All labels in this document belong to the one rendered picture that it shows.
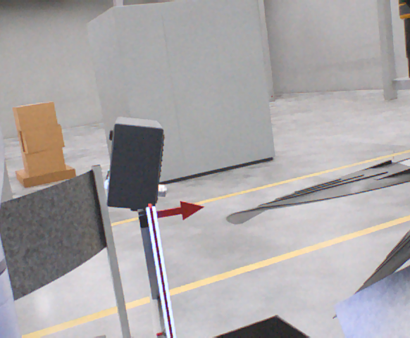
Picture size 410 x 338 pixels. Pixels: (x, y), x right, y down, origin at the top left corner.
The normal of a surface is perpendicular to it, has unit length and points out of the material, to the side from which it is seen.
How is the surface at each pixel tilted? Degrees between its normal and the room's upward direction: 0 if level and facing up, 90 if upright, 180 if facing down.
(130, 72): 90
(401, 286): 55
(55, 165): 90
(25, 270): 90
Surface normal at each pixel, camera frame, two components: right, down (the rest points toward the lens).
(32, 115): 0.44, 0.10
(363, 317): -0.67, -0.37
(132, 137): 0.13, 0.16
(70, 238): 0.89, -0.04
